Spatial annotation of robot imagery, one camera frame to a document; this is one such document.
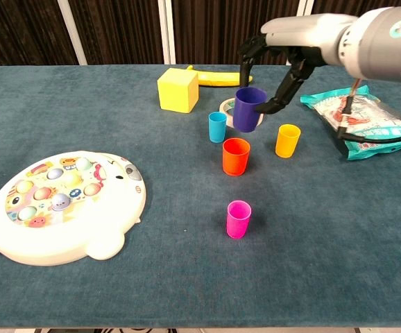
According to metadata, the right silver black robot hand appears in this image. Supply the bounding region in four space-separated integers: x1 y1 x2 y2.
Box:
239 13 357 114

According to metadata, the purple plastic cup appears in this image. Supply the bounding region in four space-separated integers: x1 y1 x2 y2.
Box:
233 86 268 133

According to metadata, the yellow plastic cup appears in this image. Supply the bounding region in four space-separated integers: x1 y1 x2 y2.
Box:
275 124 302 158

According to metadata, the blue plastic cup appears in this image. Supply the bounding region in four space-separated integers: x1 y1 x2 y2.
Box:
208 111 228 143

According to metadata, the pink plastic cup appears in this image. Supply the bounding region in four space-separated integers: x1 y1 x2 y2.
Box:
226 200 253 239

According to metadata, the yellow banana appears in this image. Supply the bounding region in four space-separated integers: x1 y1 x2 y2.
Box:
185 65 254 87

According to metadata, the beige masking tape roll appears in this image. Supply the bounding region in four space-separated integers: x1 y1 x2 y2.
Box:
219 97 266 128

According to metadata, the teal clear snack bag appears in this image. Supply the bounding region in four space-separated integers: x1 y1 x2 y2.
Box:
300 85 401 161

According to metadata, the yellow foam cube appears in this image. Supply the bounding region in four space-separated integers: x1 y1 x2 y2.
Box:
157 67 200 114

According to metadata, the orange plastic cup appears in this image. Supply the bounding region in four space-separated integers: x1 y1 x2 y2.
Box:
222 137 251 177

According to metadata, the teal felt table cover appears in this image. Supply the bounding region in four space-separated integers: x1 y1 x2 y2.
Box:
0 64 401 329

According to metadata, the white fish whack toy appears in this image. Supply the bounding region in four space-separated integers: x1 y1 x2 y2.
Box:
0 150 147 267

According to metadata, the white partition post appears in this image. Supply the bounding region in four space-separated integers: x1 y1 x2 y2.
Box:
157 0 176 65
286 0 315 66
56 0 88 66

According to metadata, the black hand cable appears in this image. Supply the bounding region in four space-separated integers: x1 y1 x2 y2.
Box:
335 78 401 145

